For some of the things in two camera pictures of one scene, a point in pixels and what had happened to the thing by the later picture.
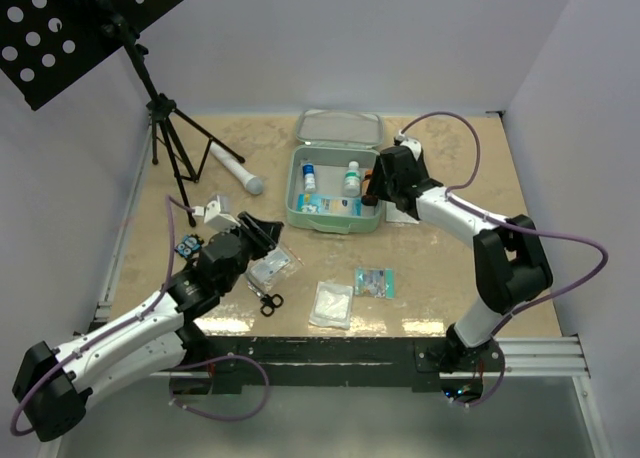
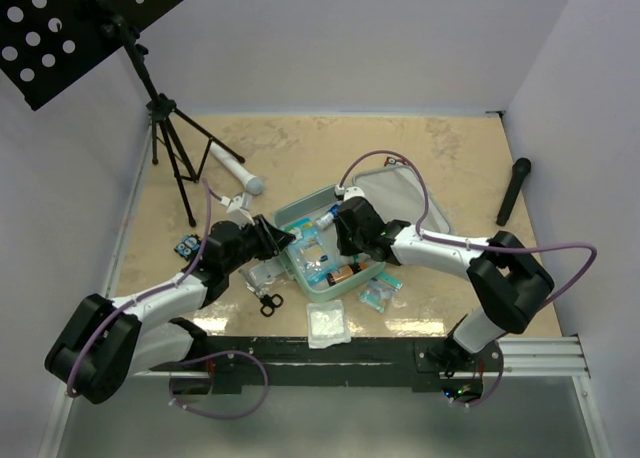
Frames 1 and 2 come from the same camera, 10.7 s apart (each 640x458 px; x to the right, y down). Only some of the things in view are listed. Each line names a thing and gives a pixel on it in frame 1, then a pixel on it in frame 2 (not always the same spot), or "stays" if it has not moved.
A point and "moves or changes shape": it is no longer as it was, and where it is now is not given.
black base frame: [232, 363] stays
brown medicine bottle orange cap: [366, 182] to [332, 277]
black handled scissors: [269, 303] stays
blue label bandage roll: [309, 177] to [327, 219]
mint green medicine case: [328, 170] to [313, 258]
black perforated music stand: [53, 31] stays
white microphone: [252, 183] stays
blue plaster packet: [330, 204] to [309, 250]
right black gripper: [376, 187] to [343, 247]
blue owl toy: [189, 245] stays
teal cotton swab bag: [374, 282] moves or changes shape
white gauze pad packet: [332, 305] to [326, 324]
